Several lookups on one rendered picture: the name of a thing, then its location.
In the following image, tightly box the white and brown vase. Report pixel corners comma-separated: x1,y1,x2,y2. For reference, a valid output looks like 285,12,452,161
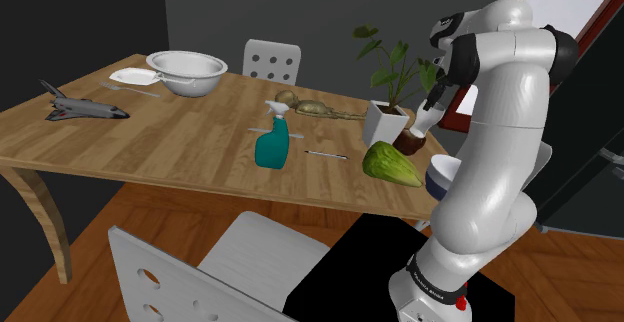
392,102,446,157

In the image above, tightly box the green plant in white pot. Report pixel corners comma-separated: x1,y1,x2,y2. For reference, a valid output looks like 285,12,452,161
352,24,440,150

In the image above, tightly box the blue and white bowl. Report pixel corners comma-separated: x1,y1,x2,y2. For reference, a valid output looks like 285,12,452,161
424,154,463,202

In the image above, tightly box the green lettuce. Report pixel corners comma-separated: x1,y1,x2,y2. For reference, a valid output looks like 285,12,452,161
361,140,424,189

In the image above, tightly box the golden skeleton figure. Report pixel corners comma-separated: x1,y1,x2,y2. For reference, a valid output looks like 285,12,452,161
274,89,368,121

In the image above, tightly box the black and silver pen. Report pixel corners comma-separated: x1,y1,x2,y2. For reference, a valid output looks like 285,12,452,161
303,149,350,161

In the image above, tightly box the silver knife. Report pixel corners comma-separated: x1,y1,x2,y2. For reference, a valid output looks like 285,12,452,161
247,126,305,140

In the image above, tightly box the teal spray bottle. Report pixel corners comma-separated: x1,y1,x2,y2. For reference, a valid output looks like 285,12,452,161
254,99,292,171

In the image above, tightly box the white chair with round holes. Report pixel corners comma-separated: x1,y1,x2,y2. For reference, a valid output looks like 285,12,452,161
107,210,333,322
242,38,302,87

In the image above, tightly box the black robot stand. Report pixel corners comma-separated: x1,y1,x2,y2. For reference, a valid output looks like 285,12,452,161
282,213,516,322

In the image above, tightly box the large white bowl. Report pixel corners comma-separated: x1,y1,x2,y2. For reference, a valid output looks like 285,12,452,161
145,50,229,99

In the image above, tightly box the wooden table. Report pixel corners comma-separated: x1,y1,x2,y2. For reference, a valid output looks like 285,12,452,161
0,53,442,285

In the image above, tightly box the white plate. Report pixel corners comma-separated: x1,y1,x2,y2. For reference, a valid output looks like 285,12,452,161
108,67,163,87

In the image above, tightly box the silver fork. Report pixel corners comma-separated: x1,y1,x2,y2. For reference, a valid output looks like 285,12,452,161
98,80,161,99

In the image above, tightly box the grey toy space shuttle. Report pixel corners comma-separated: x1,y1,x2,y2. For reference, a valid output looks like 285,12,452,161
39,79,131,122

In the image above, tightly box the dark cabinet with handle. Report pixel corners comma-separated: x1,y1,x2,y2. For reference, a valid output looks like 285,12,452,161
525,16,624,240

